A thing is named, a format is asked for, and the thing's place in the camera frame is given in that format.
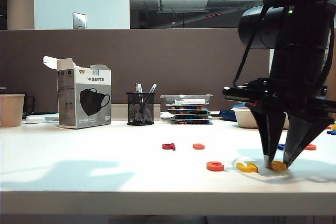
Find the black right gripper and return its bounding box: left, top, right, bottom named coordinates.
left=222, top=48, right=336, bottom=169

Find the yellow letter p magnet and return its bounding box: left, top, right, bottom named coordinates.
left=265, top=160, right=287, bottom=172

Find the yellow letter u magnet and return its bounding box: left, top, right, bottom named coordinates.
left=236, top=162, right=259, bottom=174

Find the orange letter c magnet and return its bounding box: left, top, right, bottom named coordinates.
left=206, top=161, right=225, bottom=172

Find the brown paper cup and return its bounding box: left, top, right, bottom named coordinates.
left=0, top=94, right=26, bottom=128

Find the beige pulp tray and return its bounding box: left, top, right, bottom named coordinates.
left=233, top=107, right=290, bottom=130

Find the dark blue rubber slipper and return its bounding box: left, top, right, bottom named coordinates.
left=219, top=107, right=237, bottom=122

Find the clear plastic case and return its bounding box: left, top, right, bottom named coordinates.
left=160, top=93, right=214, bottom=107

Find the brown cardboard box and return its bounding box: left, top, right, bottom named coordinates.
left=324, top=27, right=336, bottom=96

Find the silver capped black pen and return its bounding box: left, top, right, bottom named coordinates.
left=143, top=83, right=158, bottom=105
left=135, top=82, right=145, bottom=112

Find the black mesh pen holder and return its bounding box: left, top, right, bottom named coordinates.
left=126, top=92, right=155, bottom=126

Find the brown desk partition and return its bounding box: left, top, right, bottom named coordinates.
left=0, top=27, right=271, bottom=113

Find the grey face mask box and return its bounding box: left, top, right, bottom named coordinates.
left=43, top=56, right=112, bottom=130

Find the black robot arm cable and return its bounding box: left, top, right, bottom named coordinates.
left=232, top=0, right=283, bottom=88

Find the metal wall switch plate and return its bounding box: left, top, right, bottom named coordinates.
left=72, top=12, right=88, bottom=30

